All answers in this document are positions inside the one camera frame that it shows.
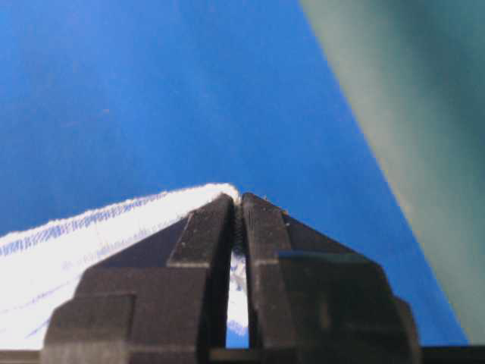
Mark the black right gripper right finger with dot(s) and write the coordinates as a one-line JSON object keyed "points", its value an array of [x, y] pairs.
{"points": [[313, 300]]}

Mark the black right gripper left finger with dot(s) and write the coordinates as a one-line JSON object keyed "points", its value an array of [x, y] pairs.
{"points": [[163, 300]]}

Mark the blue white striped towel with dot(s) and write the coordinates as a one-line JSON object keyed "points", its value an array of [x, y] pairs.
{"points": [[42, 266]]}

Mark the blue table mat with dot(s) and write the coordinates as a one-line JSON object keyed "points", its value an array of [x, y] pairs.
{"points": [[103, 101]]}

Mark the green backdrop sheet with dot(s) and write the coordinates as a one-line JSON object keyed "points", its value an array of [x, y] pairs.
{"points": [[413, 74]]}

